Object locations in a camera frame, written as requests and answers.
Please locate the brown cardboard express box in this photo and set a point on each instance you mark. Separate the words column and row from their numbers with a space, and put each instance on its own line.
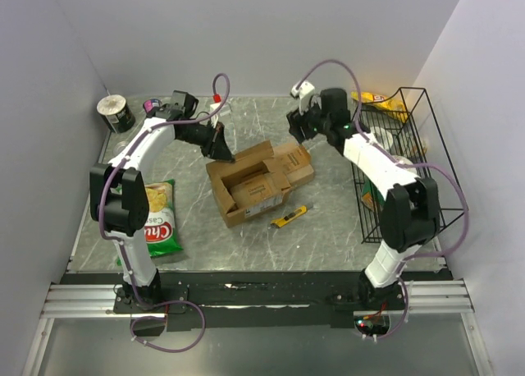
column 249, row 163

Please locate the small brown carton outside box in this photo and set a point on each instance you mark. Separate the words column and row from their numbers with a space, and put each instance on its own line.
column 296, row 163

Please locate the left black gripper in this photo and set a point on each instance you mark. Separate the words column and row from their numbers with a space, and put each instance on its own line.
column 216, row 146

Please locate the green packet in rack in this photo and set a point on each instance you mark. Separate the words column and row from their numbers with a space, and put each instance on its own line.
column 371, row 197

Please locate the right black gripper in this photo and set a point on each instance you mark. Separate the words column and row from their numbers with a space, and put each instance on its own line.
column 295, row 120

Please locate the green Chuba chips bag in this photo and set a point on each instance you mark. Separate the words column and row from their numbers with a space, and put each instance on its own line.
column 160, row 228

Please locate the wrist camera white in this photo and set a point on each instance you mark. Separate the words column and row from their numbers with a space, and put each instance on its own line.
column 303, row 93
column 221, row 108

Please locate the aluminium rail frame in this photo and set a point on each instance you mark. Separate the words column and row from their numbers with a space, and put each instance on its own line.
column 99, row 301

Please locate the purple yogurt cup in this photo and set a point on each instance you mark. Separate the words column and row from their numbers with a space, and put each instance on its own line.
column 150, row 106

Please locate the yellow chips bag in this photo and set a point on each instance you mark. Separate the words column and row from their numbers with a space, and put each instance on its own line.
column 392, row 107

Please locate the tin food can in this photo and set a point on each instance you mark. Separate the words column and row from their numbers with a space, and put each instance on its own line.
column 119, row 147

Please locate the black cylindrical snack can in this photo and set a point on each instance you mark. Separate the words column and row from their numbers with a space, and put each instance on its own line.
column 115, row 112

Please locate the black wire rack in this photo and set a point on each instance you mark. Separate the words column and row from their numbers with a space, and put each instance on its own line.
column 419, row 139

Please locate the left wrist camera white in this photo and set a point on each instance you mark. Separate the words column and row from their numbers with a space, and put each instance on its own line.
column 221, row 108

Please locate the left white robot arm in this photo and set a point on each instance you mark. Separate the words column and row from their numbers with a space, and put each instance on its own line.
column 118, row 196

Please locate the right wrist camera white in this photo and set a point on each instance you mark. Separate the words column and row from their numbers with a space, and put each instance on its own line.
column 303, row 93

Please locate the yellow utility knife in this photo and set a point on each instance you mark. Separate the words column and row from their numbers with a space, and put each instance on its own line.
column 300, row 211

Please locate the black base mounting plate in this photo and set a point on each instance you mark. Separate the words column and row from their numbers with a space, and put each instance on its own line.
column 257, row 299

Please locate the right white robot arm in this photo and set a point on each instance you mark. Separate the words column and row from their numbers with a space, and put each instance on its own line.
column 410, row 216

